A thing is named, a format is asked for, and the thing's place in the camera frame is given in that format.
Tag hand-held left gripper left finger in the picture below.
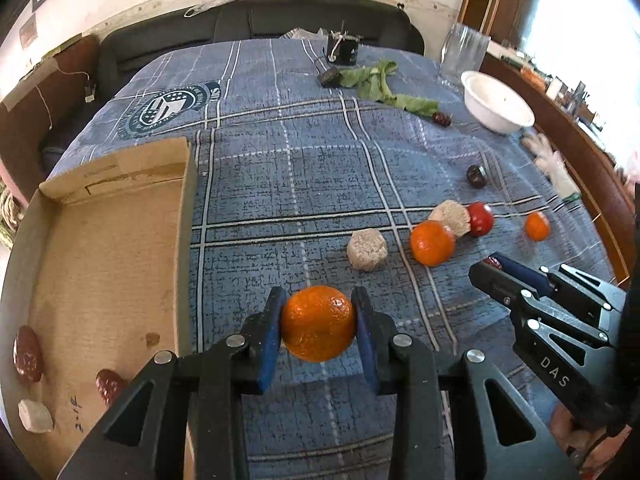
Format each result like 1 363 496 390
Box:
57 287 288 480

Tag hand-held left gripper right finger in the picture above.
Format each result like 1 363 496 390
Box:
350 286 583 480

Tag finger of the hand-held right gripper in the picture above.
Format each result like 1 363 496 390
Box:
491 253 627 330
469 262 610 350

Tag large orange mandarin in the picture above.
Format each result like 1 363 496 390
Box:
281 285 357 363

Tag cardboard box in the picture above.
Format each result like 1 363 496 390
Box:
0 136 201 480

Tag person's right hand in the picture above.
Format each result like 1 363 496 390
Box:
549 404 603 468

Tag small orange mandarin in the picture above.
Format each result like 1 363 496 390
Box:
524 211 551 242

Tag red tomato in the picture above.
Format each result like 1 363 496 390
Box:
466 202 495 237

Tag beige hexagonal foam block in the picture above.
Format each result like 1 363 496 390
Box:
347 228 389 273
428 200 472 238

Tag white glove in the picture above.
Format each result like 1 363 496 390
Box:
520 130 584 204

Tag wooden side shelf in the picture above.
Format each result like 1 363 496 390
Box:
479 40 638 288

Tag dark red speckled fruit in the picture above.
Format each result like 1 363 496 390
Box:
95 369 129 406
13 325 45 384

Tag white bowl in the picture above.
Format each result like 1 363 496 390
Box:
460 70 536 135

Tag blue plaid blanket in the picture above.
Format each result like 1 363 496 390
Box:
42 37 622 480

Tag clear plastic container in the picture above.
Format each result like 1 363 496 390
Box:
438 22 489 93

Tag green leafy vegetable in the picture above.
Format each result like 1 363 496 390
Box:
339 59 440 116

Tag woven basket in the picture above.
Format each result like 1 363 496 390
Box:
0 180 28 253

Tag black sofa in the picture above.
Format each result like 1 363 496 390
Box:
97 0 426 103

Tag black gadget with wires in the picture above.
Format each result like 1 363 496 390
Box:
324 20 363 66

